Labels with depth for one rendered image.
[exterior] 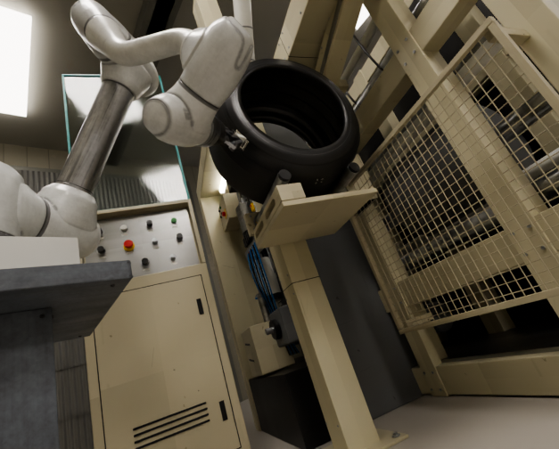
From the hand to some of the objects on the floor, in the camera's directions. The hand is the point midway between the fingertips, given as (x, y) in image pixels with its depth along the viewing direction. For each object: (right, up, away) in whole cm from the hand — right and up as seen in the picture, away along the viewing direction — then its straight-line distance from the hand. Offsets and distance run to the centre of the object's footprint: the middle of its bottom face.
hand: (238, 139), depth 104 cm
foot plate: (+41, -108, +12) cm, 116 cm away
